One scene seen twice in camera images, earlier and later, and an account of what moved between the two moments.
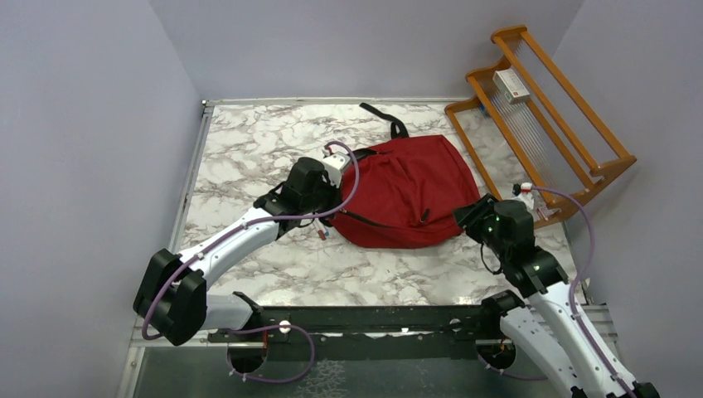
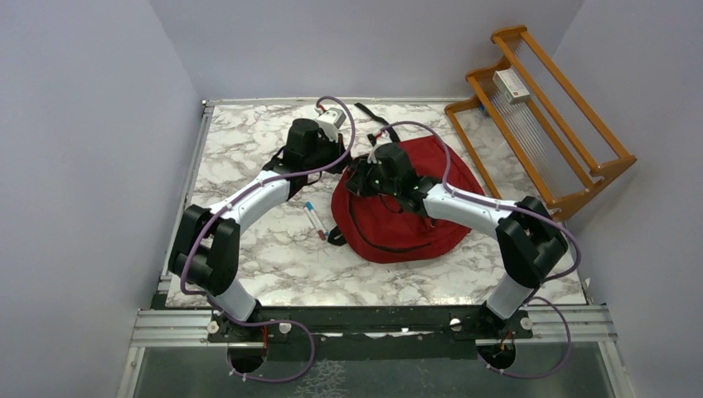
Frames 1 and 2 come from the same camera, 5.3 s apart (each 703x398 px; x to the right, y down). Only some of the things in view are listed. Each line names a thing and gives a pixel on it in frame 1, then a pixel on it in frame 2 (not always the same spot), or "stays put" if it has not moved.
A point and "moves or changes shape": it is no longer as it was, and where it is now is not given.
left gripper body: [334, 180] to [330, 134]
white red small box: [509, 85] stays put
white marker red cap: [321, 230] stays put
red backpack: [415, 193] moves or changes shape
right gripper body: [479, 222] to [370, 183]
